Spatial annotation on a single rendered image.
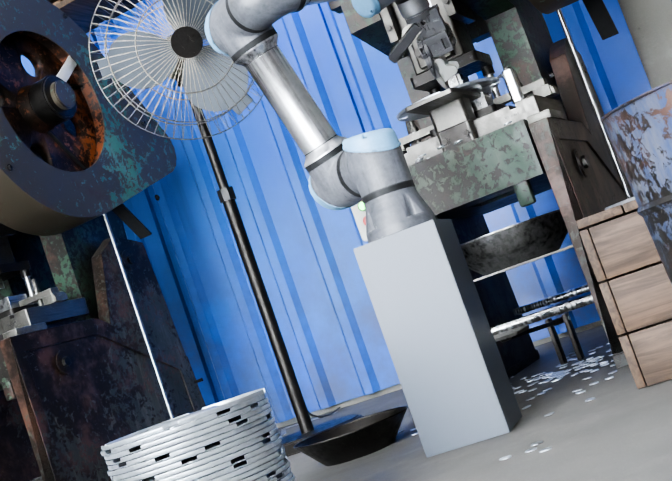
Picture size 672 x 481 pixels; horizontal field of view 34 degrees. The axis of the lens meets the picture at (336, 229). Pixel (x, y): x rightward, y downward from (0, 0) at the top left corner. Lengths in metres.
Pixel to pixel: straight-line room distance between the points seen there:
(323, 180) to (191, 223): 2.39
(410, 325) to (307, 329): 2.31
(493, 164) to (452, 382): 0.76
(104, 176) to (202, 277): 1.08
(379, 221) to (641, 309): 0.55
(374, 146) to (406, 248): 0.23
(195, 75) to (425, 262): 1.51
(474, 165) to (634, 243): 0.73
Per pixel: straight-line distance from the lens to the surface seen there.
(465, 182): 2.82
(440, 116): 2.91
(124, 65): 3.50
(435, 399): 2.25
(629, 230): 2.20
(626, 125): 1.73
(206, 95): 3.53
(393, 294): 2.24
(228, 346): 4.73
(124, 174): 3.91
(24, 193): 3.50
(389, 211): 2.26
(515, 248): 2.90
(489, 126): 2.90
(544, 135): 2.71
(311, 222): 4.46
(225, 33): 2.42
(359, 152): 2.29
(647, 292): 2.21
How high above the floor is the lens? 0.30
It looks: 5 degrees up
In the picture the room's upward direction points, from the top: 19 degrees counter-clockwise
